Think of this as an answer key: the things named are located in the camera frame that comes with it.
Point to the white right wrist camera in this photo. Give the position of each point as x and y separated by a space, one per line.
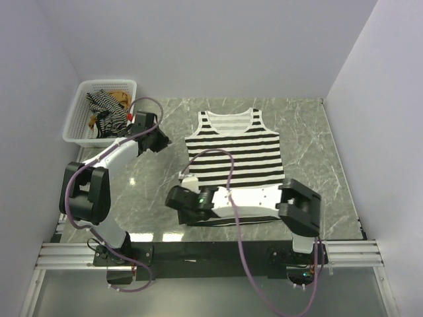
189 182

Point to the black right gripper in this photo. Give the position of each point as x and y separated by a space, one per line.
185 218

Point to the white plastic basket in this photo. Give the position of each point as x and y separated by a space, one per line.
98 114

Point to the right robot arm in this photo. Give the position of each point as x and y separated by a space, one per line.
291 202

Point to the striped tank tops in basket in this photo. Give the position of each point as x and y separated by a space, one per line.
105 115

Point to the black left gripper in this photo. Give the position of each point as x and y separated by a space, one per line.
162 142

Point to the mustard garment in basket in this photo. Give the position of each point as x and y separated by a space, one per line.
120 99

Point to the black base beam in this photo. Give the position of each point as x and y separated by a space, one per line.
171 260

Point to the black white striped tank top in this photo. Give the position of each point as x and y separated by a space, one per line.
235 150

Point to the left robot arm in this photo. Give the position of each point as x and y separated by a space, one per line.
85 194

